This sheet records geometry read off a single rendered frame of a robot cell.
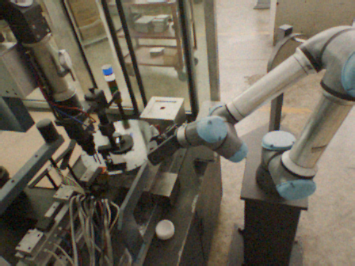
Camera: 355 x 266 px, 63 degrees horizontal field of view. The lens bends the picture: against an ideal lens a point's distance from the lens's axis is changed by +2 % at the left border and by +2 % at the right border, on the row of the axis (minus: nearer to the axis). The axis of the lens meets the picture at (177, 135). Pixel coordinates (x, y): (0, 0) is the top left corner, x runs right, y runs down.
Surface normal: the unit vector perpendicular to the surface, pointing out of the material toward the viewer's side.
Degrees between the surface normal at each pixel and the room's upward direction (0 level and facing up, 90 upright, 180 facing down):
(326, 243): 0
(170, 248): 0
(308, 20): 90
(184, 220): 0
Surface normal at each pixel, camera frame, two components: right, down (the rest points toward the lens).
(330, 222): -0.15, -0.75
